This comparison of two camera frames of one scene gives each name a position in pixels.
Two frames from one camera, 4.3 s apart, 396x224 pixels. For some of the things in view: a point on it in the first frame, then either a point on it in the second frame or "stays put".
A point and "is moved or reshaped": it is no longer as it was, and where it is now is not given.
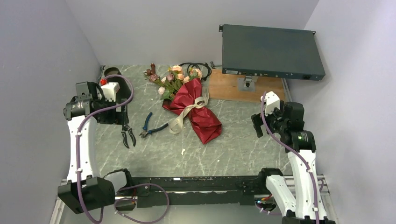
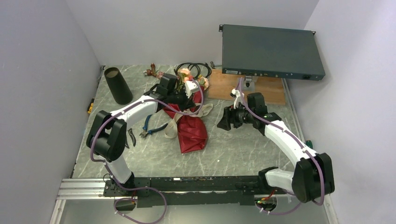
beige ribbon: [177, 128] is moved or reshaped
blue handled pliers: [145, 132] stays put
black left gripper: [116, 117] to [188, 103]
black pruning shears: [126, 127] stays put
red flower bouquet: [182, 93] is moved or reshaped
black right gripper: [257, 120] to [229, 117]
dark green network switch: [274, 52] stays put
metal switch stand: [247, 84] stays put
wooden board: [225, 87] stays put
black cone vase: [123, 94] stays put
